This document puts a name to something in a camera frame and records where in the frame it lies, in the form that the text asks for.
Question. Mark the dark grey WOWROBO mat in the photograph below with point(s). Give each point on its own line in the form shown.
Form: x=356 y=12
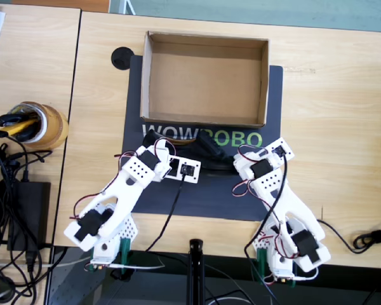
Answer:
x=209 y=197

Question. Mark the black camera stand pole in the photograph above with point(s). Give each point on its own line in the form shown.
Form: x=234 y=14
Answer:
x=195 y=270

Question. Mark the white perforated base plate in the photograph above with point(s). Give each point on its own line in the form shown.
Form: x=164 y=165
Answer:
x=128 y=227
x=262 y=241

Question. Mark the black power adapter brick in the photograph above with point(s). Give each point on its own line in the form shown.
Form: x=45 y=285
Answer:
x=28 y=216

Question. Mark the open cardboard box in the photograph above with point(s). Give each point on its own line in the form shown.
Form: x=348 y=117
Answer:
x=203 y=82

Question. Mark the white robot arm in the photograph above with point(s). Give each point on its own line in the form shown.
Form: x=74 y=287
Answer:
x=124 y=193
x=289 y=203

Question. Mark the gripper white camera mount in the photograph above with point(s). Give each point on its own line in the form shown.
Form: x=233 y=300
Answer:
x=185 y=170
x=281 y=152

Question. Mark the green table clamp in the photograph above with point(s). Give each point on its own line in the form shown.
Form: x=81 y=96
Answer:
x=261 y=263
x=126 y=251

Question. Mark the brown packing tape roll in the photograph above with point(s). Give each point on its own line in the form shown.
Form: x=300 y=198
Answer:
x=52 y=127

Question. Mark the black leather dress shoe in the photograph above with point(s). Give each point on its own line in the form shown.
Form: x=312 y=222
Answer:
x=211 y=146

